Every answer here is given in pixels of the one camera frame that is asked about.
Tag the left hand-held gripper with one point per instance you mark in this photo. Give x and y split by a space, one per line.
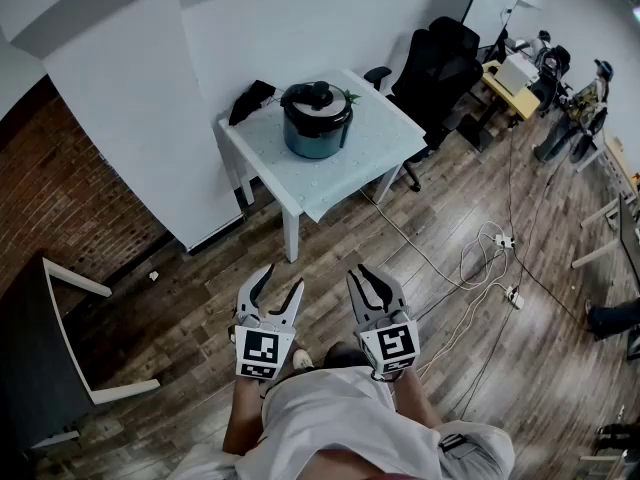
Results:
262 348

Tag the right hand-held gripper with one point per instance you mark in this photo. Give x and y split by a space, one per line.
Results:
392 345

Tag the black pressure cooker pot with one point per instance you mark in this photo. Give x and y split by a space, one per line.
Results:
312 140

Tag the pressure cooker lid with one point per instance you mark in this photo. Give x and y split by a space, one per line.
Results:
320 110

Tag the person's left forearm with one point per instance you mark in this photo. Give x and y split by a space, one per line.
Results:
242 418

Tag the person's right forearm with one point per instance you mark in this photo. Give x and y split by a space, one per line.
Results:
415 400

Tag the person's dark trouser leg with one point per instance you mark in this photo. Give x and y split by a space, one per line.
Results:
345 354

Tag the person's white shoe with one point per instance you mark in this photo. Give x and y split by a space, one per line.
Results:
302 359

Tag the white square table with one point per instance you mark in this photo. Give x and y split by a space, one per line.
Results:
290 238

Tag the person's white shirt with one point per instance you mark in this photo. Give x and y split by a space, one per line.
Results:
340 418

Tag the white power strip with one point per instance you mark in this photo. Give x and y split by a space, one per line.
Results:
515 298
503 241

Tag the black cloth pouch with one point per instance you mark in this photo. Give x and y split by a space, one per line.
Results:
247 103

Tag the green artificial leaf sprig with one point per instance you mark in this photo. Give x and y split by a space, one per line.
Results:
351 97

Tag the black office chair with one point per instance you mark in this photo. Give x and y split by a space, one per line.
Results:
435 73

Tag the yellow wooden desk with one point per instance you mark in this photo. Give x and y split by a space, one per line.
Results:
520 100

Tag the white-legged table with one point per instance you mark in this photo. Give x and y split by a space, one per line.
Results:
627 228

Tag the white box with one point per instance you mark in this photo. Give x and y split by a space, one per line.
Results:
517 70

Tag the small black mesh chair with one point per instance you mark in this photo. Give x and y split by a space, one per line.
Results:
552 73

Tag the dark cabinet with white frame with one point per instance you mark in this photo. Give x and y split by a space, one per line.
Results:
30 368

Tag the whiteboard with black frame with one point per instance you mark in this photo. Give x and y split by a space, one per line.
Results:
492 3

